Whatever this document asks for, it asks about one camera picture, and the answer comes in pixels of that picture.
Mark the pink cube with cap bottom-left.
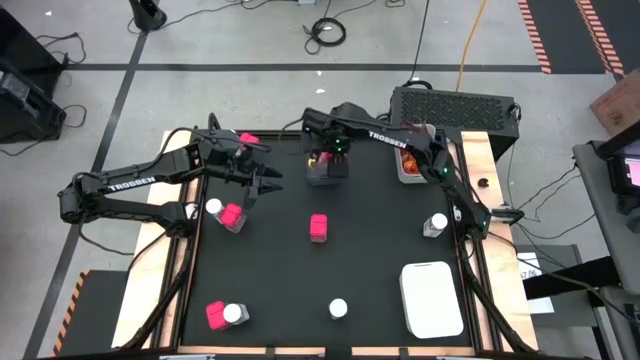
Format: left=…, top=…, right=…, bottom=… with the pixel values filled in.
left=204, top=299, right=229, bottom=332

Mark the black stand base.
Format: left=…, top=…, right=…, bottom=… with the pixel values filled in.
left=127, top=0, right=169, bottom=34

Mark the orange-striped black floor mat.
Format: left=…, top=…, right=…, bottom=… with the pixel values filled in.
left=517, top=0, right=640, bottom=76

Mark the orange-edged black floor mat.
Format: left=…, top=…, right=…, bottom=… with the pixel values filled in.
left=52, top=268, right=129, bottom=357

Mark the small white plastic bin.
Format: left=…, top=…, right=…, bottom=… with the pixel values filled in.
left=394, top=123, right=449, bottom=185

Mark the black equipment case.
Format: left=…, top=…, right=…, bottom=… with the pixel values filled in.
left=0, top=7, right=69, bottom=146

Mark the black hanging cable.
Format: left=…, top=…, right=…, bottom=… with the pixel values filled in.
left=407, top=0, right=432, bottom=89

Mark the yellow hanging cable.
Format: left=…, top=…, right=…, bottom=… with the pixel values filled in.
left=454, top=0, right=489, bottom=93

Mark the black aluminium table frame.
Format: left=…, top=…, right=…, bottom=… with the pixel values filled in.
left=119, top=112, right=539, bottom=360

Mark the cardboard box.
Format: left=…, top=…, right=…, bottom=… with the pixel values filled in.
left=588, top=67, right=640, bottom=137

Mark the grey cart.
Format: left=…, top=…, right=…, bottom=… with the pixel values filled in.
left=572, top=139, right=640, bottom=296

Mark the device with pink screen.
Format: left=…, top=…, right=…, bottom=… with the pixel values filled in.
left=594, top=119, right=640, bottom=211

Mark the white paper sheet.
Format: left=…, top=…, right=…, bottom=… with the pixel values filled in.
left=517, top=252, right=556, bottom=315

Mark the grey translucent plastic bin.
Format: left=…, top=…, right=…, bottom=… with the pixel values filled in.
left=303, top=130, right=351, bottom=188

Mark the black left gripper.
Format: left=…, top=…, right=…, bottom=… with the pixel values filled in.
left=224, top=163, right=284, bottom=211

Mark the wooden table board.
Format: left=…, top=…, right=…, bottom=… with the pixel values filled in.
left=110, top=129, right=540, bottom=357

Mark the coiled black cable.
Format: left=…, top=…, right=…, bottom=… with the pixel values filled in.
left=302, top=0, right=347, bottom=56

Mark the large white plastic bin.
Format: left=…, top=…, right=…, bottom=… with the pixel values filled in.
left=398, top=260, right=465, bottom=340

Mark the black perforated computer case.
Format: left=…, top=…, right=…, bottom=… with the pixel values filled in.
left=388, top=85, right=521, bottom=151

